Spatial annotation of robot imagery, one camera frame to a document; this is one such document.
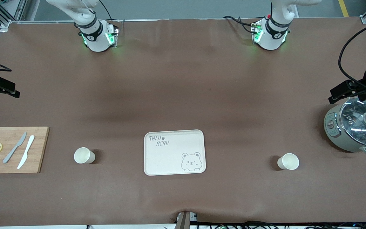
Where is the white bear print tray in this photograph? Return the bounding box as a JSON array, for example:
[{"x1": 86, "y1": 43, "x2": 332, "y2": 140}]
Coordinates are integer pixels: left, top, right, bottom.
[{"x1": 144, "y1": 129, "x2": 207, "y2": 176}]

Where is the white plastic knife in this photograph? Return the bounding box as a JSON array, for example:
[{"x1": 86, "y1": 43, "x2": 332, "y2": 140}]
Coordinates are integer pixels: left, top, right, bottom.
[{"x1": 17, "y1": 135, "x2": 35, "y2": 170}]

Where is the black base cable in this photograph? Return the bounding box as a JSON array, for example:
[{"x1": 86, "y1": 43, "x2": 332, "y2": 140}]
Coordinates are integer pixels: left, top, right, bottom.
[
  {"x1": 99, "y1": 0, "x2": 113, "y2": 21},
  {"x1": 223, "y1": 15, "x2": 257, "y2": 34}
]

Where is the black right base cable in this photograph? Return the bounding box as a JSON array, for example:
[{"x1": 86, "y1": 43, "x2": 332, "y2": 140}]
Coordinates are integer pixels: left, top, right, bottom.
[{"x1": 99, "y1": 0, "x2": 113, "y2": 21}]

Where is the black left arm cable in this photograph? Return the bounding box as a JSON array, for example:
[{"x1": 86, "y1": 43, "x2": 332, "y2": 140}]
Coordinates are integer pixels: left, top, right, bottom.
[{"x1": 338, "y1": 19, "x2": 366, "y2": 93}]

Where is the grey plastic knife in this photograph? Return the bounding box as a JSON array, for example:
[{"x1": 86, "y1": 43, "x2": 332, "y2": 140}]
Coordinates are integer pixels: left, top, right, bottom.
[{"x1": 3, "y1": 132, "x2": 27, "y2": 164}]

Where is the black left base cable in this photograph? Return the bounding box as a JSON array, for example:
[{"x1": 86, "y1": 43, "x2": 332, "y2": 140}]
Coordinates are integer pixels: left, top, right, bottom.
[{"x1": 223, "y1": 15, "x2": 257, "y2": 34}]

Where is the wooden cutting board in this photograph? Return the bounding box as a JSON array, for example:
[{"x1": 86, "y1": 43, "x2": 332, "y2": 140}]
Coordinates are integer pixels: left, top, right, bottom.
[{"x1": 0, "y1": 127, "x2": 50, "y2": 174}]

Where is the white plastic cup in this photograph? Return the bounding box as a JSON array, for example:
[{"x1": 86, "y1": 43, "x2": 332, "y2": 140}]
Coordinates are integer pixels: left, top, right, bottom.
[
  {"x1": 74, "y1": 147, "x2": 96, "y2": 164},
  {"x1": 277, "y1": 153, "x2": 300, "y2": 170}
]

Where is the grey-green electric pot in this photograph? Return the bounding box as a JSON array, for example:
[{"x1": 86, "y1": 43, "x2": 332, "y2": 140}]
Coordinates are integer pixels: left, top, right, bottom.
[{"x1": 324, "y1": 97, "x2": 366, "y2": 156}]

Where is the brown table cover mat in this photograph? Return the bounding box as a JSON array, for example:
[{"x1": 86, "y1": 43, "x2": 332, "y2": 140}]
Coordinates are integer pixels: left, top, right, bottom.
[{"x1": 0, "y1": 17, "x2": 366, "y2": 227}]

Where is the brown camera mount post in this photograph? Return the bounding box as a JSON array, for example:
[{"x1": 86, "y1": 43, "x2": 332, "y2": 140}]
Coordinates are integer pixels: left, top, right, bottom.
[{"x1": 175, "y1": 211, "x2": 199, "y2": 229}]

